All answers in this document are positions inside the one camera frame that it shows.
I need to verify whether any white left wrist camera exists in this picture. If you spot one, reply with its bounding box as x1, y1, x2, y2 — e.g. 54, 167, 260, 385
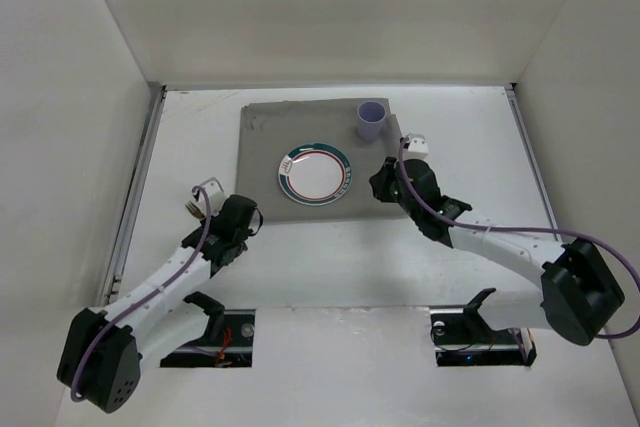
192, 177, 227, 215

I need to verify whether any white plate green rim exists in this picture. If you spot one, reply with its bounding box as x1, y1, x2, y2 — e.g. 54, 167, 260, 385
277, 142, 353, 207

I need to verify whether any lilac plastic cup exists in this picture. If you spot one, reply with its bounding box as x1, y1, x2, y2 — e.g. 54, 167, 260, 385
356, 101, 386, 143

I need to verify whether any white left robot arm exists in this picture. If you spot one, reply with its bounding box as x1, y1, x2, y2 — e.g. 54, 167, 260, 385
56, 187, 263, 413

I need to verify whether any brown wooden fork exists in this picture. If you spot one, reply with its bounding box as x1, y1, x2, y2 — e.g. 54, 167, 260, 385
185, 201, 205, 221

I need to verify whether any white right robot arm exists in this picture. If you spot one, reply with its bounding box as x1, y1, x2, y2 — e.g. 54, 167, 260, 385
369, 157, 624, 346

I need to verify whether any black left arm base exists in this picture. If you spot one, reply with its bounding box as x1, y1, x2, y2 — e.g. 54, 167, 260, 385
160, 292, 255, 369

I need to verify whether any grey cloth placemat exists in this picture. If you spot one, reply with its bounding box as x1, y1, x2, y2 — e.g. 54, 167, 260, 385
236, 98, 403, 224

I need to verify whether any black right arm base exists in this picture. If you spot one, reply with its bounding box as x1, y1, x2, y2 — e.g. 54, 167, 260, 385
429, 288, 537, 368

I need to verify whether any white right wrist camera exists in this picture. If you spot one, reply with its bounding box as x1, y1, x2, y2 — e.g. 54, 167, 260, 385
403, 134, 429, 160

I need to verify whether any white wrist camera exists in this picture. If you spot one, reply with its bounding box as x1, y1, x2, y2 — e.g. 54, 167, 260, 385
403, 134, 429, 160
192, 177, 227, 215

